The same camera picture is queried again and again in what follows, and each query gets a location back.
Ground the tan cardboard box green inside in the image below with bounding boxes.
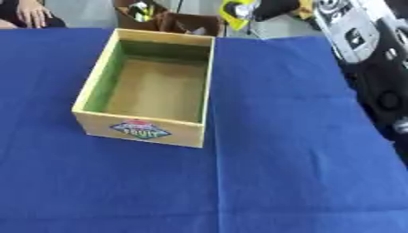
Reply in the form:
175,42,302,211
70,27,217,149

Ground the yellow and grey object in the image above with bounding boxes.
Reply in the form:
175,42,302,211
218,0,263,32

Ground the person's hand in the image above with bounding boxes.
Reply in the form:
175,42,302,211
14,0,56,29

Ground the person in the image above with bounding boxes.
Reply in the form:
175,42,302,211
0,0,69,30

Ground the brown cardboard box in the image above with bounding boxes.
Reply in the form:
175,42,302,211
111,0,227,37

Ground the white and yellow item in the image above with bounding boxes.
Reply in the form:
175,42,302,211
126,1,157,23

